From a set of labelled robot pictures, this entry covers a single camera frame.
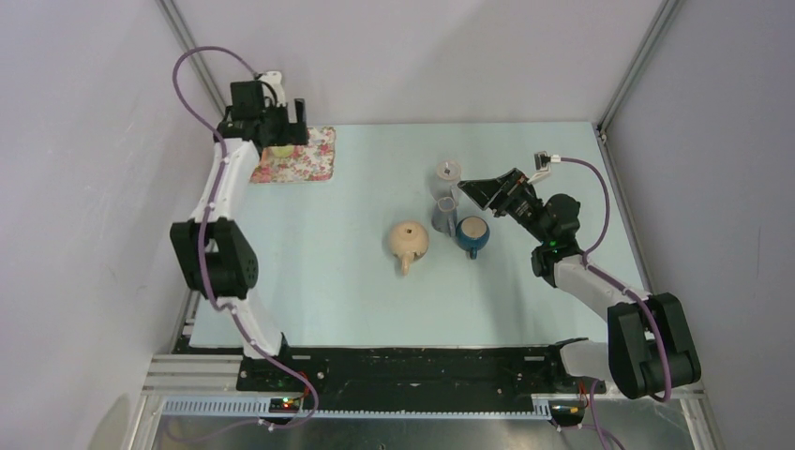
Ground blue ceramic mug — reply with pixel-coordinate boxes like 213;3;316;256
455;216;490;260

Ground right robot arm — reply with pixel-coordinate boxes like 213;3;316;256
457;169;702;401

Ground grey mug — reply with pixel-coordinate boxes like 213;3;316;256
429;159;462;203
431;196;458;236

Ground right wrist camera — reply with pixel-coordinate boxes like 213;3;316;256
529;151;562;185

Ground grey mug far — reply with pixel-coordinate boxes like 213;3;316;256
429;159;462;203

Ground yellow ceramic mug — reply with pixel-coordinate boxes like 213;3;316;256
268;144;295;158

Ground beige ceramic mug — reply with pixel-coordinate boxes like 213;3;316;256
387;220;429;276

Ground grey cable duct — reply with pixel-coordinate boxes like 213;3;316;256
161;396;552;420

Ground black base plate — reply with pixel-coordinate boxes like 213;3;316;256
236;344;607;412

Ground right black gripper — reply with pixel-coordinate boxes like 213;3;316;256
458;168;550;245

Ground grey mug near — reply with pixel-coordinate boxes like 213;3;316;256
431;196;458;236

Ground floral placemat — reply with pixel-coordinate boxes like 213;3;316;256
249;127;337;184

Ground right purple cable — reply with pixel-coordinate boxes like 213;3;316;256
559;157;673;404

